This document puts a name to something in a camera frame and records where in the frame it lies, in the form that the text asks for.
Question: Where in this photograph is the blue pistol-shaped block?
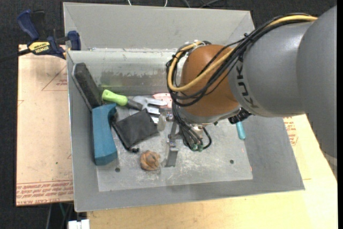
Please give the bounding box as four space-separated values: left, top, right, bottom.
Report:
91 103 119 166

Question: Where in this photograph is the black cylinder on white bracket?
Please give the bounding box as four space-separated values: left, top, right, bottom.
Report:
228 108 252 125

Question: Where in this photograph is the black fabric pouch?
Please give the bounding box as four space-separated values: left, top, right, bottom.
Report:
111 109 161 153

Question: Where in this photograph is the pink flat object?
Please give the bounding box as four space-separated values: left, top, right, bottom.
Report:
151 92 174 109

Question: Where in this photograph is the green-handled garden fork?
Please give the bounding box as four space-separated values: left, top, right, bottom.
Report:
101 89 168 117

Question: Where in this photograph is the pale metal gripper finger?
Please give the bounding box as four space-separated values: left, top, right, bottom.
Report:
156 112 174 132
164 141 180 168

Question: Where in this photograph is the brown toy pastry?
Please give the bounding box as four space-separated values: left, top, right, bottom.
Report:
139 150 162 172

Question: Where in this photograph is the grey metal bin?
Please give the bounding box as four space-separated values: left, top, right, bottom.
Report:
63 2 305 213

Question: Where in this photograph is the dark flat block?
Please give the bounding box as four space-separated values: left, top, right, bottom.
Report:
71 62 103 112

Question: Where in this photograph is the brown cardboard board red print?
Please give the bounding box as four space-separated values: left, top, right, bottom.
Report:
16 44 313 207

